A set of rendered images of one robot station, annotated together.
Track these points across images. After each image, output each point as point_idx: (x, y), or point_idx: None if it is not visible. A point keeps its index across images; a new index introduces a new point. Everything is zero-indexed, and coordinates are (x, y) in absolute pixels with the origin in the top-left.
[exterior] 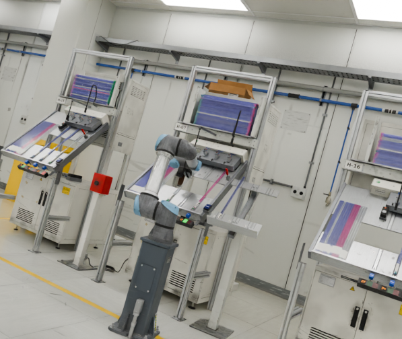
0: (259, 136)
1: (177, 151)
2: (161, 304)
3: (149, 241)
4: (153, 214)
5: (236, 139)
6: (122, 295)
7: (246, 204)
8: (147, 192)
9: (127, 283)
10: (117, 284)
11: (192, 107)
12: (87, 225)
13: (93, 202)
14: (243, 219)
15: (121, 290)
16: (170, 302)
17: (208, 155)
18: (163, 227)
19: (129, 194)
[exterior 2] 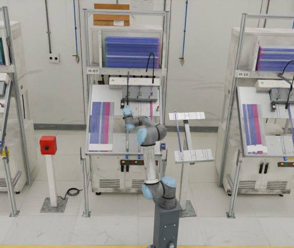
0: (166, 64)
1: (158, 139)
2: (138, 206)
3: (167, 212)
4: (163, 195)
5: (147, 72)
6: (115, 218)
7: (186, 131)
8: (152, 182)
9: (99, 199)
10: (97, 206)
11: (100, 53)
12: (52, 178)
13: (49, 161)
14: (197, 149)
15: (107, 211)
16: (138, 198)
17: (131, 93)
18: (172, 199)
19: (91, 154)
